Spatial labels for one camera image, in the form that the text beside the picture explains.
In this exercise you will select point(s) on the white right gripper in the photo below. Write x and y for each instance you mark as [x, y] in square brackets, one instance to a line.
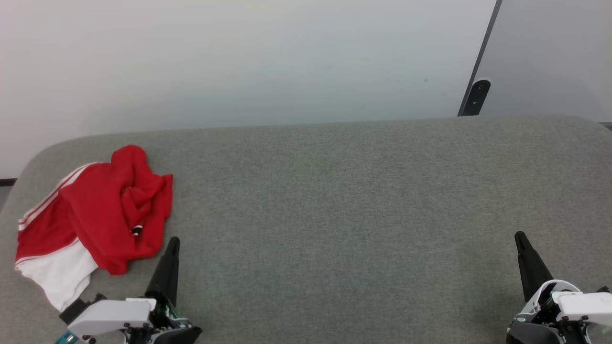
[583, 303]

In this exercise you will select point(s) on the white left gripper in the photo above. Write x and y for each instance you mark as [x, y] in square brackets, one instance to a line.
[110, 315]

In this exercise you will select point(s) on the red and white shirt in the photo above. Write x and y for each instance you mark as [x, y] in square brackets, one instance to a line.
[95, 210]

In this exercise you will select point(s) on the grey fabric sofa seat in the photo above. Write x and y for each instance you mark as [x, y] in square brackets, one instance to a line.
[334, 215]

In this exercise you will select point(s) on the black baseboard strip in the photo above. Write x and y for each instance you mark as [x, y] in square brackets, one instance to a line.
[7, 181]

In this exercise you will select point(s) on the grey door panel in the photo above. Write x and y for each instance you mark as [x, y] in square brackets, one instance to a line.
[550, 57]

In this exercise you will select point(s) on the dark door edge strip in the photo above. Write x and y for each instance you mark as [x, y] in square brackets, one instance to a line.
[486, 38]

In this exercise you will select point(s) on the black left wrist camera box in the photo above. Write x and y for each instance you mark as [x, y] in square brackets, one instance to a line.
[76, 308]

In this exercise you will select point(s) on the black door hinge bracket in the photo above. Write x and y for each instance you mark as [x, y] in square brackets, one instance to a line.
[475, 98]

